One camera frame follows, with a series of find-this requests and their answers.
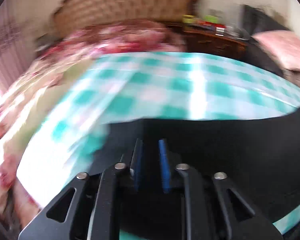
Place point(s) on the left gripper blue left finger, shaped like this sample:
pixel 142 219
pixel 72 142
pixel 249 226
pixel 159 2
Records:
pixel 136 164

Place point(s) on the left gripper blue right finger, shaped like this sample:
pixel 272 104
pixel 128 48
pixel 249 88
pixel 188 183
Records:
pixel 164 166

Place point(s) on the black fleece pants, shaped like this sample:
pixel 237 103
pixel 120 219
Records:
pixel 230 179

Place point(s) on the teal white checkered bedsheet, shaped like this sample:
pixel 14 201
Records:
pixel 127 87

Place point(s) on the red floral blanket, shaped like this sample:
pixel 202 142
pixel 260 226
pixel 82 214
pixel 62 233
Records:
pixel 33 95

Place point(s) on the dark wooden nightstand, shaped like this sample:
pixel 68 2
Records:
pixel 211 42

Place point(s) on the red container on nightstand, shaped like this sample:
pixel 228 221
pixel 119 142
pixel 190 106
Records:
pixel 209 26

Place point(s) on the green yellow box on nightstand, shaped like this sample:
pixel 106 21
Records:
pixel 189 20

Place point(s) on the tufted tan leather headboard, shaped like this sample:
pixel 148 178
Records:
pixel 77 14

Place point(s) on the pink satin pillow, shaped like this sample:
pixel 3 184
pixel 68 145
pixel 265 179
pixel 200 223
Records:
pixel 283 45

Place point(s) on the black leather armchair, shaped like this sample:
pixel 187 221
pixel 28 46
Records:
pixel 255 21

